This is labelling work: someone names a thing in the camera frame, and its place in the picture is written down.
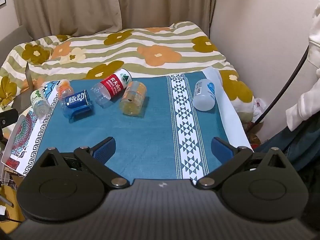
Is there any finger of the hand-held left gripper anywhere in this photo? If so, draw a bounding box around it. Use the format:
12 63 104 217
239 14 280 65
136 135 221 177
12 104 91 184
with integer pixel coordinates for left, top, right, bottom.
0 108 20 131

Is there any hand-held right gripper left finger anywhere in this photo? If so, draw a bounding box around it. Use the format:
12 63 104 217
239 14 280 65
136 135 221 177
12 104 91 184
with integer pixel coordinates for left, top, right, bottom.
37 137 130 189

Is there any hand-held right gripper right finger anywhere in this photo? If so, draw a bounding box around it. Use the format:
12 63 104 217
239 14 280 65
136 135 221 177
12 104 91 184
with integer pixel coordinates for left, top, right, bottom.
193 137 288 190

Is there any green label clear bottle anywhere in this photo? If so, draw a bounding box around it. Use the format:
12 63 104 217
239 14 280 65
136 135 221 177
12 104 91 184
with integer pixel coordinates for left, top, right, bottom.
30 89 50 117

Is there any teal patterned tablecloth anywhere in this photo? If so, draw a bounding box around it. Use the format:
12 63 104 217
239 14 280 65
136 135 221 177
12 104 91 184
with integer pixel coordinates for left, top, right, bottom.
1 67 255 181

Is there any blue label bottle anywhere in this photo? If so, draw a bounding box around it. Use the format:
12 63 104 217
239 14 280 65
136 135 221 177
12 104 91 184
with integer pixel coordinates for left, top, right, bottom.
61 89 93 123

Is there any white plastic bag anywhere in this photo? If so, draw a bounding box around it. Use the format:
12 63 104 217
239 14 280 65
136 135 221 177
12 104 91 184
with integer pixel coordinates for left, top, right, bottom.
252 97 267 123

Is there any white translucent bottle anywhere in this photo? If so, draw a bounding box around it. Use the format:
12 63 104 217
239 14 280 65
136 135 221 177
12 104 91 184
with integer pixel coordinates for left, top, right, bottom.
192 78 216 112

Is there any yellow translucent bottle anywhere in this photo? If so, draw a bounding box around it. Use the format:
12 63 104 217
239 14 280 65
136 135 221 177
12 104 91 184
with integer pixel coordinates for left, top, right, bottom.
119 80 147 117

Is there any small orange drink bottle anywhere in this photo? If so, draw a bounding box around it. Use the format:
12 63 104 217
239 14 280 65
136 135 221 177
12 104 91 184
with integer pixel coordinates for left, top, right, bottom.
56 79 75 99

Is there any red label clear bottle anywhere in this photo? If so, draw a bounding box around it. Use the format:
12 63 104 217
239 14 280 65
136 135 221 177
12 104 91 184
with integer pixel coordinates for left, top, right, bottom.
90 68 132 109

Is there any dark blue clothing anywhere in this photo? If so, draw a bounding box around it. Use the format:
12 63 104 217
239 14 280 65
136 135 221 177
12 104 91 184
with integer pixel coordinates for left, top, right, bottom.
254 116 320 173

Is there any grey headboard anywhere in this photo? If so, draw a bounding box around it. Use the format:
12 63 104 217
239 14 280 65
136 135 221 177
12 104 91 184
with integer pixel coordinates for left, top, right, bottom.
0 25 33 64

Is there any floral striped blanket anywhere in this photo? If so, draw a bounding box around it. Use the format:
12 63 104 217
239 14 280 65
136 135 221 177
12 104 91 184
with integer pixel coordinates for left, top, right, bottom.
0 21 255 130

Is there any white garment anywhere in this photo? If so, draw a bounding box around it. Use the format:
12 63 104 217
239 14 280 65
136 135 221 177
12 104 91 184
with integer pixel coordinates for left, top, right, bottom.
285 0 320 132

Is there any beige curtain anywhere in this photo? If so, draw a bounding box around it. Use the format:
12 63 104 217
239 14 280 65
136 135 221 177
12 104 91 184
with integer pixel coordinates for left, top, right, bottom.
11 0 217 39

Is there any black cable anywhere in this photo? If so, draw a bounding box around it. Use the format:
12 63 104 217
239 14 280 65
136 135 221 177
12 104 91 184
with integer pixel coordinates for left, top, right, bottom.
246 44 310 132

